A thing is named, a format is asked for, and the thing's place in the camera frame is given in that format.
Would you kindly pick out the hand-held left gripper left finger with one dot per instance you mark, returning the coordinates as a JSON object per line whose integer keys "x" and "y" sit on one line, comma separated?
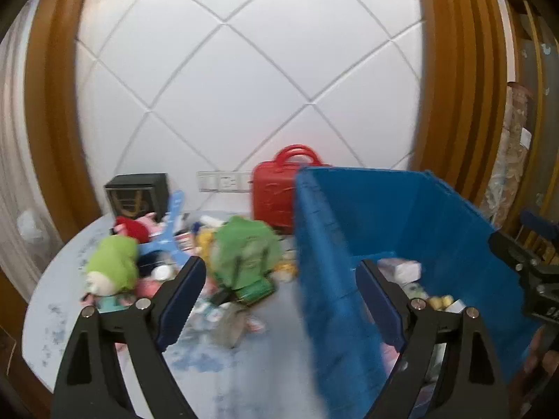
{"x": 179, "y": 305}

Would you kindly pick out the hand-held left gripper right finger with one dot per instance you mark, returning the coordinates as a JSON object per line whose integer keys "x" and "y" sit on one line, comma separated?
{"x": 380, "y": 310}

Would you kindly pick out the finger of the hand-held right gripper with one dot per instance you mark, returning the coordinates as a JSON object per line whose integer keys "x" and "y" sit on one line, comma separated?
{"x": 539, "y": 223}
{"x": 509, "y": 248}

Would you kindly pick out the blue plastic crate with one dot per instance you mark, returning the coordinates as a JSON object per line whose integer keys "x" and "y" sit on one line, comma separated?
{"x": 436, "y": 218}

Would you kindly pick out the cloth-covered round desktop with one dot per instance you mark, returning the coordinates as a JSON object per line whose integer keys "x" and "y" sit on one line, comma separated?
{"x": 270, "y": 358}

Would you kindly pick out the person's right hand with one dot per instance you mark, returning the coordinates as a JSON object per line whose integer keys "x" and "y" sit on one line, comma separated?
{"x": 543, "y": 358}

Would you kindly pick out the small white-lidded jar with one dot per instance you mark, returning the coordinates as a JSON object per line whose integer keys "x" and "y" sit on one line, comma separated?
{"x": 159, "y": 273}

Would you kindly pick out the floral fabric roll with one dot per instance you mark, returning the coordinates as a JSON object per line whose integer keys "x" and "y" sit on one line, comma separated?
{"x": 511, "y": 161}

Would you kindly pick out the small white box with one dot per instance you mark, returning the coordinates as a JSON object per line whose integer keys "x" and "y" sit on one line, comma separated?
{"x": 456, "y": 305}

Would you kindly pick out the dark green bottle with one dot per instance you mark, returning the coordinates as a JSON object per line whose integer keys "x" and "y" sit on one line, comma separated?
{"x": 257, "y": 290}

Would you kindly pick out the green hooded plush doll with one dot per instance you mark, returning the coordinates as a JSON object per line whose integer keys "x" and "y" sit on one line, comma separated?
{"x": 113, "y": 257}

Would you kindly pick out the blue boomerang toy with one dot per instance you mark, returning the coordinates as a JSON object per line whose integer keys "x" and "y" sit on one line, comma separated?
{"x": 172, "y": 214}

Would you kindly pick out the red plush toy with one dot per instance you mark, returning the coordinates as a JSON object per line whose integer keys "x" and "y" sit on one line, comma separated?
{"x": 131, "y": 227}

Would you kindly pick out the yellow white small toy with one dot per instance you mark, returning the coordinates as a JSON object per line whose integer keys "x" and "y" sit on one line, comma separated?
{"x": 288, "y": 266}

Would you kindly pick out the black gift box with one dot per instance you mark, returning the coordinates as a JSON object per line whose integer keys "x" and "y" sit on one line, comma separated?
{"x": 135, "y": 196}

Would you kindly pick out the red hard case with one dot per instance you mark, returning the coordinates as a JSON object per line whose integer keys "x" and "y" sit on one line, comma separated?
{"x": 273, "y": 196}

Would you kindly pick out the wooden shelf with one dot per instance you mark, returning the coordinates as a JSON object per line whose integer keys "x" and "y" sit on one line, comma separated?
{"x": 537, "y": 74}

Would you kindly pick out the white plastic bag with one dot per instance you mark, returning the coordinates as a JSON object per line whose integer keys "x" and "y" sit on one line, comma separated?
{"x": 32, "y": 227}

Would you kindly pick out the white curtain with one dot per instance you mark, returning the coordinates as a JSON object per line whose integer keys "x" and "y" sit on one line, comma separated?
{"x": 17, "y": 161}

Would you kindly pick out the white wall socket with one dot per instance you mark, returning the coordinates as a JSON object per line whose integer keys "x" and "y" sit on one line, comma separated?
{"x": 222, "y": 180}

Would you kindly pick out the brown wooden wall frame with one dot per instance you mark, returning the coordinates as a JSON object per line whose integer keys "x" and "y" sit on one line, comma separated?
{"x": 458, "y": 74}
{"x": 52, "y": 118}

